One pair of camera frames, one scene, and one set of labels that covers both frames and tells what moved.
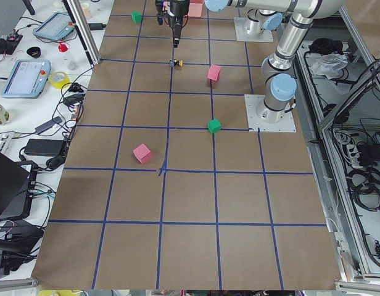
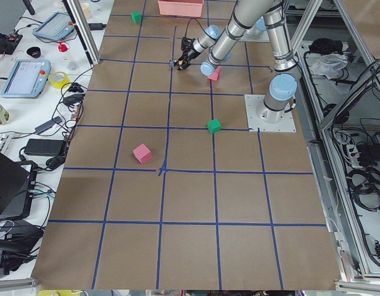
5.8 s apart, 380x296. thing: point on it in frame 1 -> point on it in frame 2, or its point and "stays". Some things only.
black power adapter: (45, 147) stays
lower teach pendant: (26, 79) stays
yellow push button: (174, 62) stays
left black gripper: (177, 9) -> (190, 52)
